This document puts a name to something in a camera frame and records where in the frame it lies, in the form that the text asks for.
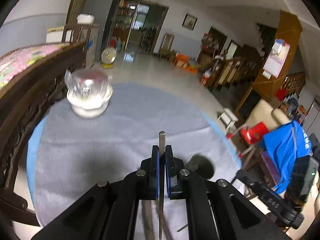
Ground black utensil holder cup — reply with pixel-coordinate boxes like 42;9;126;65
185;154;215;180

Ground steel chopstick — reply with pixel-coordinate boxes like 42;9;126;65
159;131;166;239

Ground blue cloth on chair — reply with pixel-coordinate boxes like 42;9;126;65
260;120;312;194

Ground small white stool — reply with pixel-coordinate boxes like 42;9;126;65
218;108;239;130

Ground grey table cloth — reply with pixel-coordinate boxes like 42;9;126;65
27;83;241;226

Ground white plastic bowl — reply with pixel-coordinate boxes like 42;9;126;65
67;85;113;119

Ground beige armchair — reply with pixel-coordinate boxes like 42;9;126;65
245;99;291;132

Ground orange boxes on floor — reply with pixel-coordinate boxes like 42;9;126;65
173;54;199;74

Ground clear plastic bag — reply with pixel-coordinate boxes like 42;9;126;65
64;68;108;99

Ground wooden stair railing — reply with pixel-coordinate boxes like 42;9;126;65
207;57;263;90

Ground yellow floor fan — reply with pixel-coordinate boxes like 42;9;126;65
101;47;117;69

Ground dark carved wooden bench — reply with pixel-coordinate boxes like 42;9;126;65
1;24;92;226

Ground white basin on freezer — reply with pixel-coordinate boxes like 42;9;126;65
76;14;94;24

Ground white chest freezer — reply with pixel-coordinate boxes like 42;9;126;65
46;26;64;43

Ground grey refrigerator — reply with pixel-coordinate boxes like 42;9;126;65
82;0;119;61

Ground floral bench cushion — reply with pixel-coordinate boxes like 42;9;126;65
0;43;69;89

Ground wooden chair by wall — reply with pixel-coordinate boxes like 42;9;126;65
157;33;175;59

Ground framed wall picture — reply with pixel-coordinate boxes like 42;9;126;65
182;13;198;30

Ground wall calendar poster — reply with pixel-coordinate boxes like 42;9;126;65
262;39;290;80

